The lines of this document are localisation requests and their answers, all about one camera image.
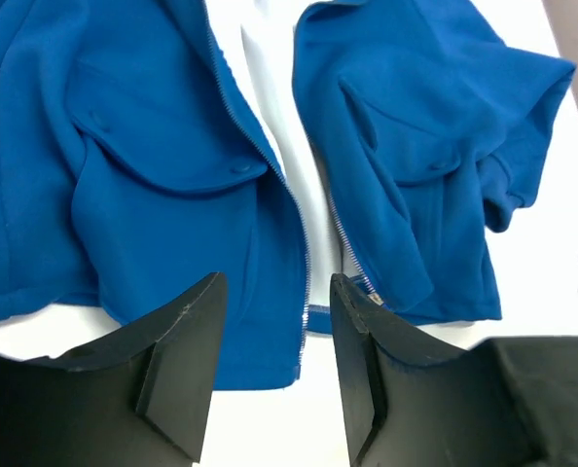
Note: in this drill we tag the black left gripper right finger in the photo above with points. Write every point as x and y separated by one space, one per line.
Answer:
410 399

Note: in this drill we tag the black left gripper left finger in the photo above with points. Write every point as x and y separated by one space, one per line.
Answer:
138 396

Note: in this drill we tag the blue fleece zip jacket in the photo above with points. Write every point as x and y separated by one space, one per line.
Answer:
146 144

